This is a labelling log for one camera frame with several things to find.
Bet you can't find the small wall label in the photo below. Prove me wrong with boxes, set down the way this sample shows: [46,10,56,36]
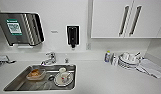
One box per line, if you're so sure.
[50,29,59,34]

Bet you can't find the blue dish soap bottle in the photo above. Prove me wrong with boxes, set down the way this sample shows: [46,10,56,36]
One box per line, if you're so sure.
[103,50,112,64]

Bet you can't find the small chrome sink knob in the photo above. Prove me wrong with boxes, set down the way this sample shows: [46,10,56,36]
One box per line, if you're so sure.
[64,57,69,64]

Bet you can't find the black wall soap dispenser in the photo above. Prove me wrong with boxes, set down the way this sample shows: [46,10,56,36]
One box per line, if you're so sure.
[65,24,80,50]

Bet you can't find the white wall cabinet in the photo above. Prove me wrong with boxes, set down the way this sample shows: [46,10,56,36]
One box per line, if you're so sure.
[90,0,161,39]

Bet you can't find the plastic container with food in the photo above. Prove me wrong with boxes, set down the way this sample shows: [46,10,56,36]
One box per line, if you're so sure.
[25,68,47,82]

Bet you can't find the dish drying rack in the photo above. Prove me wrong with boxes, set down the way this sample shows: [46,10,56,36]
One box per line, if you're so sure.
[0,54,17,70]

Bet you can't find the white cup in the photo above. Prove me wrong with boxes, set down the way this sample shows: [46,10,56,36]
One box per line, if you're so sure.
[58,67,68,77]

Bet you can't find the chrome sink faucet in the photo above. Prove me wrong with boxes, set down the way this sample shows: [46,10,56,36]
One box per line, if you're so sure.
[40,51,58,67]

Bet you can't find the white wall outlet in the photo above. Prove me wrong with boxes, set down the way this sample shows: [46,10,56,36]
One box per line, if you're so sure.
[85,41,92,50]

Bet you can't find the grey paper towel dispenser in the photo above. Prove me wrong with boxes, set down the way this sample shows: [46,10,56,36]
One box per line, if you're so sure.
[0,12,45,48]

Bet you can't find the stainless steel sink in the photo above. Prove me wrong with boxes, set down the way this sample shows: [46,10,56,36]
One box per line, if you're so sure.
[3,63,78,93]

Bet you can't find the stack of white plates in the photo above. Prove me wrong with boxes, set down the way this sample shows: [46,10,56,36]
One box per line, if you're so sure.
[117,51,144,70]

